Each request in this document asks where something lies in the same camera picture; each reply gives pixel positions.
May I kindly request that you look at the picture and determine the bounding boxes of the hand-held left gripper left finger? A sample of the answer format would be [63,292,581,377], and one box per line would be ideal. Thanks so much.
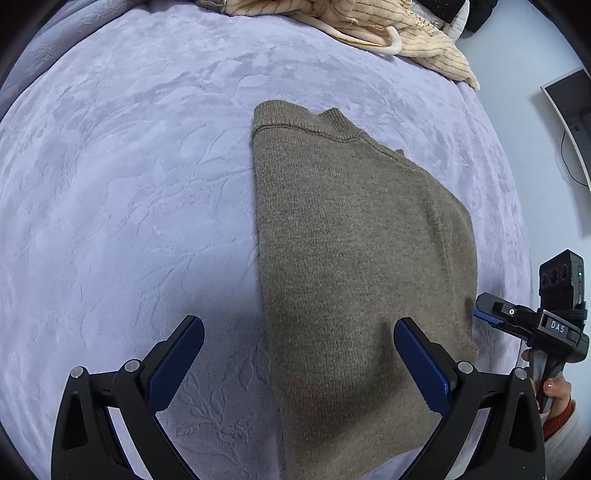
[51,315,206,480]

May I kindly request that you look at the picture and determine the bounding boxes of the black jacket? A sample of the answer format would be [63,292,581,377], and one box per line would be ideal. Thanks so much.
[462,0,502,34]

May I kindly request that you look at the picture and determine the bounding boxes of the lavender plush blanket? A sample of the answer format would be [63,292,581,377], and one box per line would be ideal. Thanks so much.
[0,4,541,480]

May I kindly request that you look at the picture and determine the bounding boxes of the white framed wall screen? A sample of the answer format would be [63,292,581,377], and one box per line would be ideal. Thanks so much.
[540,68,591,185]

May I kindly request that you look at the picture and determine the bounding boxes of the black screen cable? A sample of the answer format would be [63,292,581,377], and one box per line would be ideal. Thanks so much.
[560,130,591,189]

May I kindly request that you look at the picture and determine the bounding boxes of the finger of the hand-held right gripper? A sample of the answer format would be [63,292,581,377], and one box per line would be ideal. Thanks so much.
[473,310,537,341]
[475,292,542,325]

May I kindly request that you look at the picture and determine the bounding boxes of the person's right forearm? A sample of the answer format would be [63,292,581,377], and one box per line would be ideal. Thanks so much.
[542,401,591,480]

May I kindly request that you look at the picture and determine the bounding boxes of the person's right hand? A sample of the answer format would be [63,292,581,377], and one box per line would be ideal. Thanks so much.
[522,349,576,418]

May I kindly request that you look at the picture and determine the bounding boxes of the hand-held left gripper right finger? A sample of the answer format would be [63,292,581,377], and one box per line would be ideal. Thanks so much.
[393,316,548,480]

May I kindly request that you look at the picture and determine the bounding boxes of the black flat cloth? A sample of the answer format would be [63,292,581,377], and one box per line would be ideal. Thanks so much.
[411,0,465,24]

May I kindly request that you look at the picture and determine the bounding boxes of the white fleece garment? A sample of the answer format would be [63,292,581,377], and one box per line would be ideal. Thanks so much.
[441,0,472,41]

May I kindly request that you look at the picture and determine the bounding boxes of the cream striped garment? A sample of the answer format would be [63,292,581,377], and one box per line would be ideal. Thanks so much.
[196,0,481,91]

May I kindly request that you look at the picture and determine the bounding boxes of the grey plush duvet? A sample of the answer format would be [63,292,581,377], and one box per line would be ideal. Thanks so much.
[0,0,155,100]

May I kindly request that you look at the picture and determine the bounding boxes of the taupe knit sweater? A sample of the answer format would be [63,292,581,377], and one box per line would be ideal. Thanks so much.
[252,99,479,480]

